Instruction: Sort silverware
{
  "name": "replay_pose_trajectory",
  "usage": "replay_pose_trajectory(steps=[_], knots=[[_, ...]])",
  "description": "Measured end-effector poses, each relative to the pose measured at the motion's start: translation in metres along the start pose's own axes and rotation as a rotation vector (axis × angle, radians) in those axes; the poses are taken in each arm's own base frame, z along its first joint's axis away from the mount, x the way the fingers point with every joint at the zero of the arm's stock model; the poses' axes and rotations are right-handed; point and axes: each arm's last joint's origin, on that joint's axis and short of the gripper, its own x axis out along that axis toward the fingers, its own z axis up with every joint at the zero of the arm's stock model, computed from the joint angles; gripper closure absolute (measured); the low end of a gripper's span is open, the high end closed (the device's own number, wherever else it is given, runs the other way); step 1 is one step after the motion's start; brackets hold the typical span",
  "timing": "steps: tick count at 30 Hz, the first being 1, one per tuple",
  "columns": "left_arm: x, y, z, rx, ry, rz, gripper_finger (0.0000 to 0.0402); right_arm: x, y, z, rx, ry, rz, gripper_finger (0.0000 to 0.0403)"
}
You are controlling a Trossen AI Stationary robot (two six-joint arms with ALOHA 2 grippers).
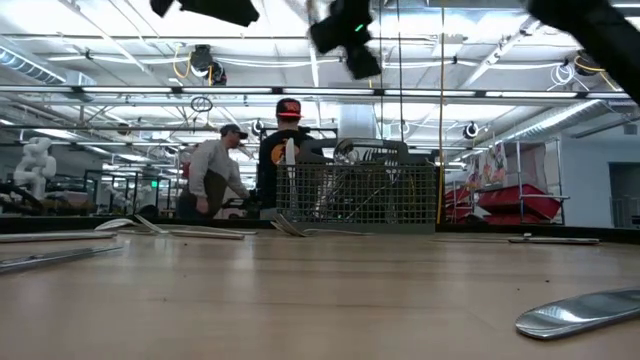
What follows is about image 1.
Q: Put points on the grey mesh cutlery basket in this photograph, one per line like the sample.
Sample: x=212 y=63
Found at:
x=390 y=200

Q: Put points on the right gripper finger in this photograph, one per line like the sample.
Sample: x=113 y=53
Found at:
x=358 y=62
x=369 y=60

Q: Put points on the person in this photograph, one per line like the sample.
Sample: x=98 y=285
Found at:
x=210 y=165
x=267 y=175

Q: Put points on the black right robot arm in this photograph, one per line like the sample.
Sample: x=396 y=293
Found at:
x=600 y=30

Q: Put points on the red plastic bin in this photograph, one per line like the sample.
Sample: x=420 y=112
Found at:
x=500 y=200

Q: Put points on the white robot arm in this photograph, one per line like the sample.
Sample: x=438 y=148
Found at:
x=35 y=167

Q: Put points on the metal shelf rack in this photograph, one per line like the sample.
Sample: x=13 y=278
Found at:
x=519 y=175

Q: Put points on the colourful poster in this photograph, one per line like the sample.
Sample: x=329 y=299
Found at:
x=492 y=165

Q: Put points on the black frame workcell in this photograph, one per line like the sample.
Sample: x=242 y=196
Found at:
x=125 y=172

